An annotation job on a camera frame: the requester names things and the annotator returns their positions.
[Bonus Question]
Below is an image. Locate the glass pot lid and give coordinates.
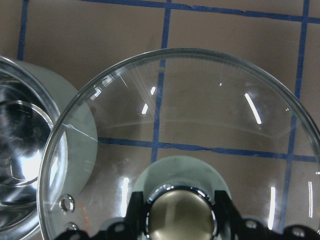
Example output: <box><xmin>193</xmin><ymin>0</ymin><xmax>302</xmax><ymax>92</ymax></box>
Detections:
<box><xmin>36</xmin><ymin>48</ymin><xmax>320</xmax><ymax>240</ymax></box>

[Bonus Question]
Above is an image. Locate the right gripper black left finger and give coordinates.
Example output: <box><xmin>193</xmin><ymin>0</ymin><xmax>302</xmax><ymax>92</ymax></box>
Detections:
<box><xmin>56</xmin><ymin>191</ymin><xmax>145</xmax><ymax>240</ymax></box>

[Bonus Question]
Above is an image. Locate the pale green electric pot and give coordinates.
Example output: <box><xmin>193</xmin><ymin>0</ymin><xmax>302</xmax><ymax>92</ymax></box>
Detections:
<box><xmin>0</xmin><ymin>55</ymin><xmax>98</xmax><ymax>240</ymax></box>

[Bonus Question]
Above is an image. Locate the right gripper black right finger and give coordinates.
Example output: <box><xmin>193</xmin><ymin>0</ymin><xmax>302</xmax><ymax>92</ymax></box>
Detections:
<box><xmin>213</xmin><ymin>190</ymin><xmax>320</xmax><ymax>240</ymax></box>

